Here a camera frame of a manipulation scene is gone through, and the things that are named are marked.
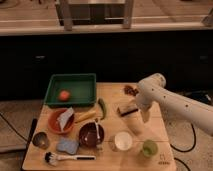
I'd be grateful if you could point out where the pile of brown nuts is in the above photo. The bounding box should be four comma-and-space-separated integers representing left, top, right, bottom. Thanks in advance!
124, 85, 138, 96

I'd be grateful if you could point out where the orange bowl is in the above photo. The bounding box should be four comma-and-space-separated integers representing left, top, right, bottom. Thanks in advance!
48, 108, 75, 135

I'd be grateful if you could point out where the metal cup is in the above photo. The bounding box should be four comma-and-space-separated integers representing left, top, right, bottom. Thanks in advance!
32, 132, 50, 149

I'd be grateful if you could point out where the white fork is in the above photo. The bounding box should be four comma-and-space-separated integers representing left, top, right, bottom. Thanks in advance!
95, 118, 103, 150

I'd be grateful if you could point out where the dark red bowl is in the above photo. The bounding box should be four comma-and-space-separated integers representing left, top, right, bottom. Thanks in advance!
79, 122, 105, 148

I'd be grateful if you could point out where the green cup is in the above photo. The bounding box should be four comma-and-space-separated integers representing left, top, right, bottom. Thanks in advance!
141, 139, 158, 158

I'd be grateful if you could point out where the black cable right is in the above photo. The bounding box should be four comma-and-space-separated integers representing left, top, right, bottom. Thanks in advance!
169, 123, 198, 171

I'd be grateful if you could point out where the black cable left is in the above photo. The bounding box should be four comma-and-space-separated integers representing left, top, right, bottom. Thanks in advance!
0, 113, 29, 143

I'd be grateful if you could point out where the black cable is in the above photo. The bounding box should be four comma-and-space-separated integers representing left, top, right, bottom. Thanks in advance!
169, 123, 198, 171
0, 113, 29, 143

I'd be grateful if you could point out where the blue sponge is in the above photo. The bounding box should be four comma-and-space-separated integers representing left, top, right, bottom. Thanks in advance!
56, 137, 79, 155

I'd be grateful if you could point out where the orange fruit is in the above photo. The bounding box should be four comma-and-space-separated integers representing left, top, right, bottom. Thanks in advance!
58, 90, 71, 102

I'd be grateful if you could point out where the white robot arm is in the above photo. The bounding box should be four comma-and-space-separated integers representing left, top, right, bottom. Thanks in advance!
135, 73, 213, 136

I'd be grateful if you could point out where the white crumpled packet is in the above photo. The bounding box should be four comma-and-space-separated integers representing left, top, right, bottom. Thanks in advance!
57, 107, 74, 130

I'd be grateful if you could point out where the wooden chair frame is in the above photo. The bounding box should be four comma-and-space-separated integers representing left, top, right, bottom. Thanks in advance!
55, 0, 134, 31

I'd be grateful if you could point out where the black and white dish brush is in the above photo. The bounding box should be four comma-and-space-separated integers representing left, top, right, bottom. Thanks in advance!
44, 152, 96, 166

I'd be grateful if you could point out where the green plastic tray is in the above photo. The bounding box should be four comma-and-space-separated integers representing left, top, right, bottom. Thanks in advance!
44, 73, 96, 108

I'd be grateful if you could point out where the white cup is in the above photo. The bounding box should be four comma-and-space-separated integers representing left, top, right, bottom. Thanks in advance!
110, 131, 133, 152

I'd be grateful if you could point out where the wooden eraser with black felt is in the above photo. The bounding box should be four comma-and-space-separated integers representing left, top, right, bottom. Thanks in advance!
117, 103, 138, 116

